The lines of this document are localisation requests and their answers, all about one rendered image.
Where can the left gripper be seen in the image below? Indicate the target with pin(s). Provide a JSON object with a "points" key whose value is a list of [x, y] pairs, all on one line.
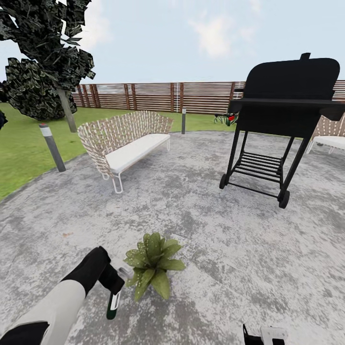
{"points": [[113, 282]]}

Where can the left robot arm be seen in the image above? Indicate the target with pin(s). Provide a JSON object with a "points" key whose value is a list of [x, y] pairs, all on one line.
{"points": [[50, 321]]}

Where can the insectifuge atomizer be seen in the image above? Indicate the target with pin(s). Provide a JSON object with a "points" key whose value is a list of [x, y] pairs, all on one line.
{"points": [[112, 306]]}

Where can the pot plant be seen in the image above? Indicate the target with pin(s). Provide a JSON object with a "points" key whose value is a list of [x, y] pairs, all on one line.
{"points": [[151, 263]]}

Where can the charcoal grill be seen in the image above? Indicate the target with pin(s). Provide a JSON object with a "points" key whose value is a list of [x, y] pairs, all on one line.
{"points": [[284, 98]]}

